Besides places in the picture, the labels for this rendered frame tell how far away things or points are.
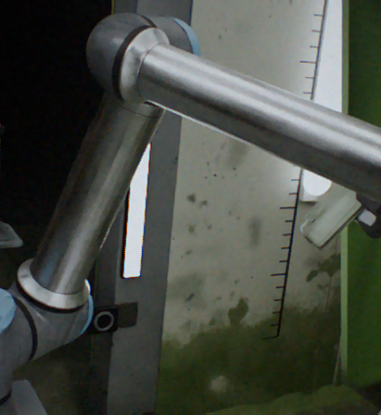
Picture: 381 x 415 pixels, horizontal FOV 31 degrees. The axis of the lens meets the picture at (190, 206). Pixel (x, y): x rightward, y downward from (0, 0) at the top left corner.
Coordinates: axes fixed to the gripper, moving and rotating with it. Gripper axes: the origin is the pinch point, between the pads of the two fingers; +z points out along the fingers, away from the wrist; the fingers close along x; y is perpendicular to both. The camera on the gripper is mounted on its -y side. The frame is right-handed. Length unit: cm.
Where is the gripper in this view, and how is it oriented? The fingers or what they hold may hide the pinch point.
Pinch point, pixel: (366, 199)
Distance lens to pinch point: 126.9
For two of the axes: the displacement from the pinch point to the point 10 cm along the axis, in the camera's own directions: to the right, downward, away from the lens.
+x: 6.7, -7.4, -0.9
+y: 7.2, 6.1, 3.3
